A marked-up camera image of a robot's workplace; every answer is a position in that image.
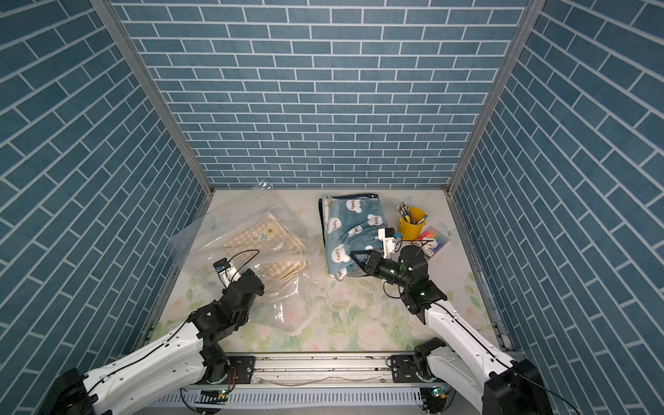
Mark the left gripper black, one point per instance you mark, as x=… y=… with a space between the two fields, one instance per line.
x=250 y=273

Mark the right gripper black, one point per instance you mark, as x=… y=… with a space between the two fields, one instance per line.
x=374 y=264

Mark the dark teal bear blanket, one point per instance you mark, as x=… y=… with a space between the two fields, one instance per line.
x=352 y=225

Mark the navy blue star blanket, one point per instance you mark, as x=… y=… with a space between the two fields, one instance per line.
x=323 y=225

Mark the orange checked flower blanket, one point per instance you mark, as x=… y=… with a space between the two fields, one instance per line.
x=281 y=250

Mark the clear plastic vacuum bag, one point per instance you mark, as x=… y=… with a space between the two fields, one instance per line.
x=286 y=305

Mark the cream bear print blanket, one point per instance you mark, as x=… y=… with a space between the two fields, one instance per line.
x=326 y=201

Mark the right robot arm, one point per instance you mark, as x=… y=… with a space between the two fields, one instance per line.
x=491 y=380

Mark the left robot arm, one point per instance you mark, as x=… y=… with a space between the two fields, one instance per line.
x=185 y=356

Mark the yellow metal pen bucket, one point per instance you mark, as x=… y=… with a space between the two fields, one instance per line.
x=411 y=225

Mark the pens in bucket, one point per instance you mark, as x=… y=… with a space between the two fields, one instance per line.
x=405 y=212

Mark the clear box of stationery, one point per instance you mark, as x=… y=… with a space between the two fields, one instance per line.
x=433 y=239

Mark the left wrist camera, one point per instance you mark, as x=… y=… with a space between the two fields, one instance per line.
x=226 y=271

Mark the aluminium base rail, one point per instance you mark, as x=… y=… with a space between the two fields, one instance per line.
x=348 y=369

